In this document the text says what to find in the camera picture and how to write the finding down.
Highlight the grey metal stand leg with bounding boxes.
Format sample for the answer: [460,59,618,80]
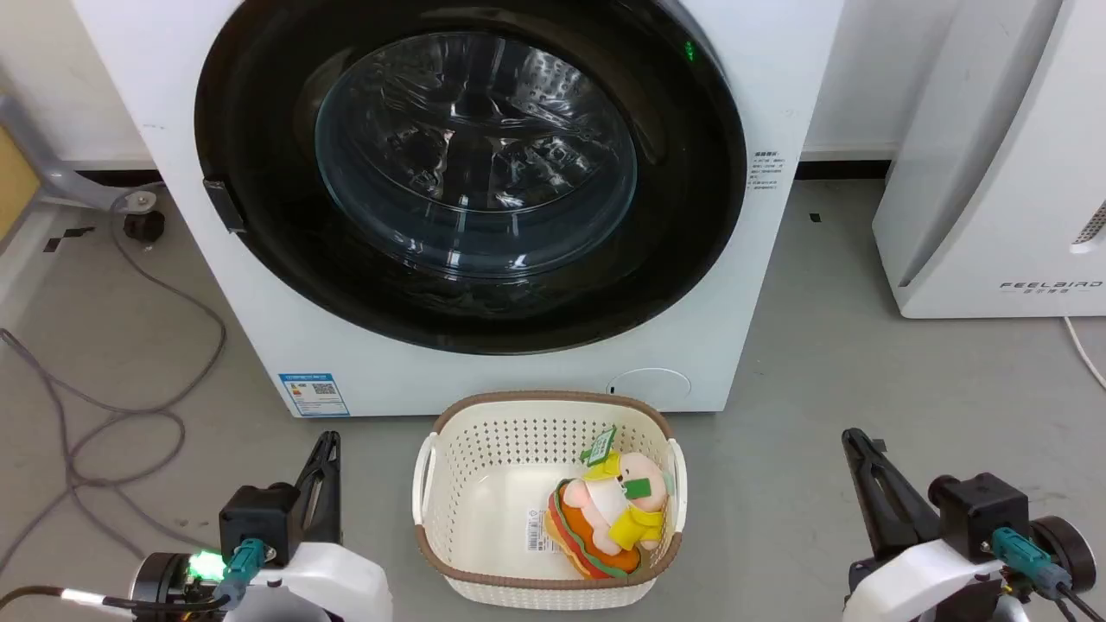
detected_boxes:
[0,92,159,213]

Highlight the yellow wooden panel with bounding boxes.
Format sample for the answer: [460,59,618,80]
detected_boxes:
[0,126,41,242]

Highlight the right arm teal-plug cable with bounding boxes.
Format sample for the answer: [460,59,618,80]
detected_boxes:
[990,527,1106,622]

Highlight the arm teal-plug cable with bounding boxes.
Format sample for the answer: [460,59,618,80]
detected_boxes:
[990,527,1106,622]
[0,537,267,616]

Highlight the white barcode label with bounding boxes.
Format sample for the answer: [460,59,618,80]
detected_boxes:
[526,509,561,554]

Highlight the burger plush toy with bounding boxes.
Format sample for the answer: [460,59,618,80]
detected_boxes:
[544,451,676,581]

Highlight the green paper toy tag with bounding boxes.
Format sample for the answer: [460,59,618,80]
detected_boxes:
[580,427,620,468]

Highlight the small printed warning label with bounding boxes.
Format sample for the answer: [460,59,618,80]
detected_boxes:
[749,148,784,192]

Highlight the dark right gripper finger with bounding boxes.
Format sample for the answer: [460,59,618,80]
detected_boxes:
[842,428,908,562]
[864,439,943,554]

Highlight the black round glass washer door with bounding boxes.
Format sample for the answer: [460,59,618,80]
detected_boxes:
[194,0,748,356]

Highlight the blue energy label sticker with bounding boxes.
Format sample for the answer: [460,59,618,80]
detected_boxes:
[278,372,351,418]

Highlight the grey floor cable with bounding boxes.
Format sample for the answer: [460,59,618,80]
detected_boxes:
[0,183,228,571]

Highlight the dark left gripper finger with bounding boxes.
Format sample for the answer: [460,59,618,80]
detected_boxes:
[293,449,327,547]
[316,429,343,545]

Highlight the white front-load washing machine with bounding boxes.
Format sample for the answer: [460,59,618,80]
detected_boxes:
[71,0,846,419]

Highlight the white Feelbird appliance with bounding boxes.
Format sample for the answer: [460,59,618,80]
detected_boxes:
[872,0,1106,320]

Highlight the black caster wheel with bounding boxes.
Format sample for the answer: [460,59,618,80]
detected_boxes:
[124,210,166,244]

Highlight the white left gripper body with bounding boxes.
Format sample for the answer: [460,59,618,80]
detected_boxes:
[226,541,394,622]

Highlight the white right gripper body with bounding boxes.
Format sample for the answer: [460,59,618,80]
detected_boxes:
[842,539,1010,622]

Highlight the cream perforated laundry basket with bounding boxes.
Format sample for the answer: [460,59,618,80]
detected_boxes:
[411,390,689,611]

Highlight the left arm teal-plug cable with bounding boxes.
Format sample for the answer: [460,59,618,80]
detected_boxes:
[0,537,267,616]

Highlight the white thin power cable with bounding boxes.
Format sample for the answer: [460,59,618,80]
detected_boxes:
[1062,316,1106,390]

